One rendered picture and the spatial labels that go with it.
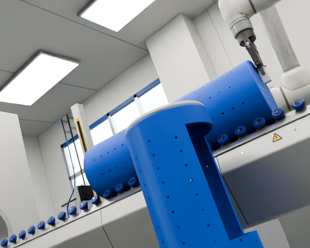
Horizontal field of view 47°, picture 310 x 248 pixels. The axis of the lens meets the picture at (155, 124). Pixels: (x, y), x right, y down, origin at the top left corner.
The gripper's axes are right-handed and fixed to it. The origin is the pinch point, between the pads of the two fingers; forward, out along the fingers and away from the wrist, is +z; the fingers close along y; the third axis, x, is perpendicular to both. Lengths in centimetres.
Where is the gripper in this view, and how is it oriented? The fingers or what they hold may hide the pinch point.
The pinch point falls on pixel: (264, 75)
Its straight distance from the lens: 152.5
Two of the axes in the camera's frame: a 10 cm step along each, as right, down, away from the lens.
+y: 5.1, 1.3, 8.5
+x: -8.0, 4.3, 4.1
